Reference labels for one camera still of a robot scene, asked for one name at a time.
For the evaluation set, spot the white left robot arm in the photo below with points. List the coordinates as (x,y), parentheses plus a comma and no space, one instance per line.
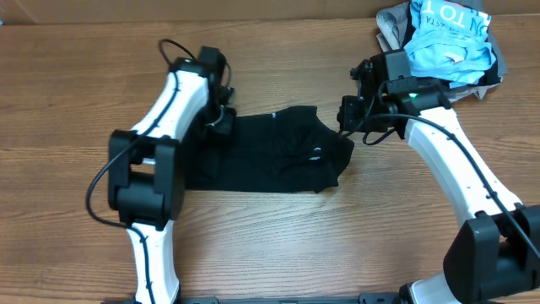
(147,165)

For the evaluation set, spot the light blue printed t-shirt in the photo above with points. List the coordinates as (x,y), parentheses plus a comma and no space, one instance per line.
(449,42)

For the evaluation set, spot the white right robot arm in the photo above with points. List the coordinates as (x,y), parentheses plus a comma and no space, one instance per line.
(496,250)

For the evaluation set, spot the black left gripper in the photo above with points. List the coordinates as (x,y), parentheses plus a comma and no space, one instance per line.
(229,123)

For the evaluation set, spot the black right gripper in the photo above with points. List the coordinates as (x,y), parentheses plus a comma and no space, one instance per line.
(349,112)

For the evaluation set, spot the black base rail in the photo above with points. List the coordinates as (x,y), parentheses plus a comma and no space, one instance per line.
(287,300)

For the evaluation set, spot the black t-shirt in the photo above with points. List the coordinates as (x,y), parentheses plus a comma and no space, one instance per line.
(285,151)

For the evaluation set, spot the grey folded garment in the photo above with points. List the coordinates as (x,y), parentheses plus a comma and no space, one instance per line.
(396,30)

